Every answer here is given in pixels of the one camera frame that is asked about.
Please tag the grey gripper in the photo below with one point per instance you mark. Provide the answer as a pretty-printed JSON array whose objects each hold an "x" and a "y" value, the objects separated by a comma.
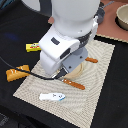
[{"x": 72, "y": 61}]

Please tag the white toy fish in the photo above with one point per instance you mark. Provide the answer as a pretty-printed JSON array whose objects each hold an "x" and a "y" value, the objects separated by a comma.
[{"x": 52, "y": 96}]

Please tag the orange bread loaf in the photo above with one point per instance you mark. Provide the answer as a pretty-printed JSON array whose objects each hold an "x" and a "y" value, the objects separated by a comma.
[{"x": 14, "y": 74}]

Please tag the yellow box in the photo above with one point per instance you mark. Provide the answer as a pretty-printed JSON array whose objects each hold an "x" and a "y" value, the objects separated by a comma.
[{"x": 32, "y": 47}]

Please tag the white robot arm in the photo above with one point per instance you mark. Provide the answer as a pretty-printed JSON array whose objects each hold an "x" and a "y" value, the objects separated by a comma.
[{"x": 56, "y": 47}]

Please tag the beige round plate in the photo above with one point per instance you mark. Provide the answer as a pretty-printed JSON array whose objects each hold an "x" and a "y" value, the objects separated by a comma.
[{"x": 75, "y": 73}]

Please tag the white striped placemat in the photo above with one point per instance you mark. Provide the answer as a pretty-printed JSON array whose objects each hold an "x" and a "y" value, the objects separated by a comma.
[{"x": 78, "y": 106}]

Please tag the brown stove board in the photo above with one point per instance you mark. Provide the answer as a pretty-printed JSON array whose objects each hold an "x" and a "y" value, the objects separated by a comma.
[{"x": 111, "y": 30}]

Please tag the beige bowl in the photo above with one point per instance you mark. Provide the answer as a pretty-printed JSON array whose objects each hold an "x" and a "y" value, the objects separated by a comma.
[{"x": 122, "y": 14}]

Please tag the knife with wooden handle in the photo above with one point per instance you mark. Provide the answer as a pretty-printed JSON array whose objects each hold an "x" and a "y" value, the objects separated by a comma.
[{"x": 91, "y": 60}]

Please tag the fork with wooden handle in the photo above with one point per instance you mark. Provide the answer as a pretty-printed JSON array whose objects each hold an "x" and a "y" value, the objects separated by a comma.
[{"x": 74, "y": 84}]

